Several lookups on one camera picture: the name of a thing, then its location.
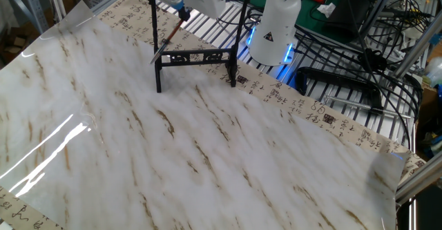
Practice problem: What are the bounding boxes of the black round plug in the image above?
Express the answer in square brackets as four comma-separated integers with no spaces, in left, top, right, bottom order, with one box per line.
[358,48,388,74]

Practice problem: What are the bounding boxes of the grey steel shelf frame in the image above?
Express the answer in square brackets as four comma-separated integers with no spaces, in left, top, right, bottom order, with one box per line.
[0,0,49,34]

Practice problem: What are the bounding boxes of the glossy marble pattern mat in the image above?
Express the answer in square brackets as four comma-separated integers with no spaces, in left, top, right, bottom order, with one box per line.
[0,0,407,230]

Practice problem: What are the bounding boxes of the clear plastic bottle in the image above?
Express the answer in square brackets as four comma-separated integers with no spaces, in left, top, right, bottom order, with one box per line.
[425,56,442,88]

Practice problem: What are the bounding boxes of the brown calligraphy brush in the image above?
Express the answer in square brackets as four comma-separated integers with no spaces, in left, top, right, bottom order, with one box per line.
[149,18,186,66]

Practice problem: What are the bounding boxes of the brown cardboard box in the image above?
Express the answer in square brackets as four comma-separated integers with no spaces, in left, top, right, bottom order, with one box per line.
[416,84,442,127]

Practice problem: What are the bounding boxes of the beige calligraphy paper sheet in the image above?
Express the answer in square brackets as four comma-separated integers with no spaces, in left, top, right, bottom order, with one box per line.
[0,0,427,230]

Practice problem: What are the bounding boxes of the white crumpled paper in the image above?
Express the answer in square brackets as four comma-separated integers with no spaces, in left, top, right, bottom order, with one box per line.
[316,2,337,18]

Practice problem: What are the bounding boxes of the black carved pen rack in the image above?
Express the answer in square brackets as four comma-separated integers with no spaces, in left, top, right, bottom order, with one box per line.
[136,0,269,94]

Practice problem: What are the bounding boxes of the brown cardboard scraps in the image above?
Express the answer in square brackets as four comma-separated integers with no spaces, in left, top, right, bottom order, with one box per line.
[0,32,29,62]

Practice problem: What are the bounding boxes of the black bent clamp bracket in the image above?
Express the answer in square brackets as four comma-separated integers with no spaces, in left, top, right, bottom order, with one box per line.
[295,66,384,111]

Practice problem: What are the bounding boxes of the flat black box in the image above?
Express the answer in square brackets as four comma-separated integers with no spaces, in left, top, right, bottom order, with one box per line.
[326,0,376,43]

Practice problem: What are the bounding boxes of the green cutting mat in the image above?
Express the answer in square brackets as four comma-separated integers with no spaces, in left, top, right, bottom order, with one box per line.
[224,0,349,44]

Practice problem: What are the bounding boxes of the thin metal rod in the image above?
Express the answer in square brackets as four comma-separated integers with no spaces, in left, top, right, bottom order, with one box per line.
[323,94,412,119]

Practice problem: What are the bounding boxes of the tangled black cables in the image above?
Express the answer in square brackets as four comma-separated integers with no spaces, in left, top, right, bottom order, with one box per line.
[217,0,436,148]

